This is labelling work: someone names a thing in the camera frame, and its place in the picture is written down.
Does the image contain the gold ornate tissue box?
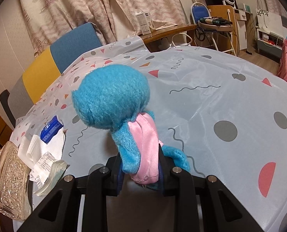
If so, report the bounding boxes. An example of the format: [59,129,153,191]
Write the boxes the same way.
[0,141,32,221]

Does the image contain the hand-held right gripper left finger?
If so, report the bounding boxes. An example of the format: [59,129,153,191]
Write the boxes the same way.
[16,155,124,232]

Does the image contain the white carton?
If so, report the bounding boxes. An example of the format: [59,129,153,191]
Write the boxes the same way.
[136,8,154,36]

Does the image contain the clear tissue pack with print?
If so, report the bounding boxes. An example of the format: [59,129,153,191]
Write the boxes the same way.
[29,152,68,197]

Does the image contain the white cabinet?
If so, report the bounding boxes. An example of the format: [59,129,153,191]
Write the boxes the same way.
[255,8,285,56]

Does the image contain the green power drill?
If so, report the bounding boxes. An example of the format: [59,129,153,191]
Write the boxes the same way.
[200,16,233,26]

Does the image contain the wooden board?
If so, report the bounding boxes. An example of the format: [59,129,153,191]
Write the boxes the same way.
[206,5,241,51]

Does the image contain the pink patterned curtain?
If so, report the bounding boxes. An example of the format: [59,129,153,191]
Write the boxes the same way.
[18,0,194,51]

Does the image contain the wooden desk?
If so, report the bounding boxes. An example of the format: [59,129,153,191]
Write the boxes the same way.
[141,24,197,52]

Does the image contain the blue plush toy pink scarf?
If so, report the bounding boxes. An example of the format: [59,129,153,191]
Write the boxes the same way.
[71,64,191,191]

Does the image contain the white waffle cloth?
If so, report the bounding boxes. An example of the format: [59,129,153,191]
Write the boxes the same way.
[18,128,66,170]

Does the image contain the patterned pale blue tablecloth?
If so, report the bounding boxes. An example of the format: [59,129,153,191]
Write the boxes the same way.
[9,35,287,232]

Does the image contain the white cable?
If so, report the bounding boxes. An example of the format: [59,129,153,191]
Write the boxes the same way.
[170,32,193,48]

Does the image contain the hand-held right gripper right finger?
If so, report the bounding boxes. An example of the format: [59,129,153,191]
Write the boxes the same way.
[158,147,265,232]

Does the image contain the grey yellow blue chair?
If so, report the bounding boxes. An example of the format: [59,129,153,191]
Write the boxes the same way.
[8,22,103,122]

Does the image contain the blue packet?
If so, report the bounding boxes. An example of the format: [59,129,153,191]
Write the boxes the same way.
[40,115,63,143]

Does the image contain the blue folding chair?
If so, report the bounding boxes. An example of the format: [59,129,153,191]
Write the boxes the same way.
[195,20,237,55]
[190,2,212,29]

